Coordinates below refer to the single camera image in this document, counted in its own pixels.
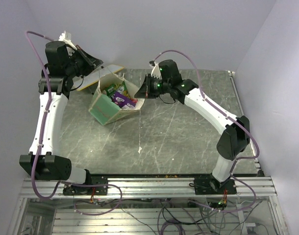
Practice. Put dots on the yellow-edged board on stand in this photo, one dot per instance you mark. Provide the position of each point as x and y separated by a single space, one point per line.
91 79

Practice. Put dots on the aluminium front frame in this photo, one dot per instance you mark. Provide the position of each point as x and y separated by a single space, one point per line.
154 188

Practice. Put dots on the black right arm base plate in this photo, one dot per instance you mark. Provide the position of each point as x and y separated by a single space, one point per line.
207 184

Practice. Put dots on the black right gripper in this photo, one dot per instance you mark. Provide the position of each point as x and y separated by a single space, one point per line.
145 91

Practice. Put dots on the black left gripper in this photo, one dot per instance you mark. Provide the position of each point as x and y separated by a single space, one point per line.
90 61

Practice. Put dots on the purple snack packet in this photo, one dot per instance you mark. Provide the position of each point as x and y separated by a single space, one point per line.
123 102

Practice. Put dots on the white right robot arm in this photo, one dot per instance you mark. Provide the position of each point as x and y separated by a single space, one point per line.
165 78

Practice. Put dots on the green printed paper bag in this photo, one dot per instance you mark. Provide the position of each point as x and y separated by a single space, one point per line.
103 109

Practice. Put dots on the green snack packet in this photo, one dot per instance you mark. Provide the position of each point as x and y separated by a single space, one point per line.
116 88

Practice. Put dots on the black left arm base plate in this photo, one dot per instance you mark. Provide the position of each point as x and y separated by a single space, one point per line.
95 185

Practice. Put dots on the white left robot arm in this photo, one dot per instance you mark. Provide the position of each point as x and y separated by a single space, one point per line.
43 161

